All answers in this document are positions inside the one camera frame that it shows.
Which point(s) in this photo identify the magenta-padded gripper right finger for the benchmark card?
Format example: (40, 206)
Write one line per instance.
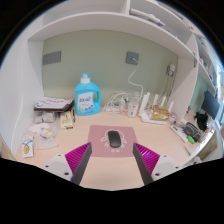
(147, 159)

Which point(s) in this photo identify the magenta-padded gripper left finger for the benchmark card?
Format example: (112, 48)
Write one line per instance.
(78, 159)

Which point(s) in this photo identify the black computer mouse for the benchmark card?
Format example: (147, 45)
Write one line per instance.
(115, 139)

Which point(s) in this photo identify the pink mouse pad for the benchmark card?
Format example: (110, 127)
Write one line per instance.
(98, 146)

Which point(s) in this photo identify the small yellow box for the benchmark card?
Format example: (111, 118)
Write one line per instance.
(66, 120)

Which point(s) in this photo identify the white remote control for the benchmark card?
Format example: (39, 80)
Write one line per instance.
(178, 132)

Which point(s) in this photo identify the white and green tube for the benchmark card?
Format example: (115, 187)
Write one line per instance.
(188, 150)

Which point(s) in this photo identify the white router with antennas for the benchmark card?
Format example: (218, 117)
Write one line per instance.
(145, 117)

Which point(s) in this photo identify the clear plastic bag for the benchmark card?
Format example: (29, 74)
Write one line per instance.
(44, 133)

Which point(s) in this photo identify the small jar with pink lid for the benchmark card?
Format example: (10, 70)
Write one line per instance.
(172, 119)

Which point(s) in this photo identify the gold foil bag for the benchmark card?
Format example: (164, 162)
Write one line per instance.
(160, 113)

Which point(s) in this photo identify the clear bottle with white label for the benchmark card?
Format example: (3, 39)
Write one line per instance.
(133, 109)

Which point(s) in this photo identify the blue and yellow card packet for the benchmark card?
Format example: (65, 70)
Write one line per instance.
(28, 146)

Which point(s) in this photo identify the dark grey zip pouch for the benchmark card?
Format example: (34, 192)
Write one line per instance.
(193, 130)

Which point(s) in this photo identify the blue detergent bottle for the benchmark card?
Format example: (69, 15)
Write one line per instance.
(87, 100)

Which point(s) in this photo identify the stack of books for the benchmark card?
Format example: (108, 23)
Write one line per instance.
(53, 104)

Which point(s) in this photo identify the black bag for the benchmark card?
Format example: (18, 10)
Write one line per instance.
(201, 120)

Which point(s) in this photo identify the dark monitor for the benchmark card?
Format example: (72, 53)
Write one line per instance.
(210, 105)

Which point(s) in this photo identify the white shelf unit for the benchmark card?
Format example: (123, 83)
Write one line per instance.
(186, 45)

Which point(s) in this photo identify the white wall charger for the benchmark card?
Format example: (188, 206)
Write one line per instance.
(171, 69)

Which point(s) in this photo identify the dark grey wall socket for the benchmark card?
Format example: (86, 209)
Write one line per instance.
(132, 58)

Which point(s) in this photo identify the grey wall plate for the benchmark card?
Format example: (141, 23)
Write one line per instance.
(52, 58)

